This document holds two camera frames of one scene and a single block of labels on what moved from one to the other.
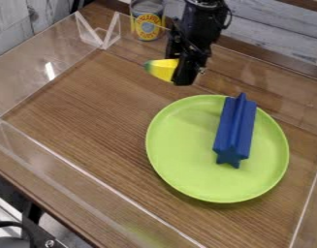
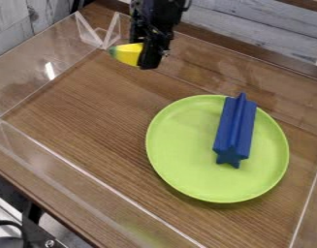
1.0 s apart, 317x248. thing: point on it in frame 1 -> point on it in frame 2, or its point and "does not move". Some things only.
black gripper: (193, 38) -> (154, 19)
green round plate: (180, 151) does not move
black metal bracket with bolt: (42, 239) does not move
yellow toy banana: (162, 68) -> (128, 52)
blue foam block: (235, 131) does not move
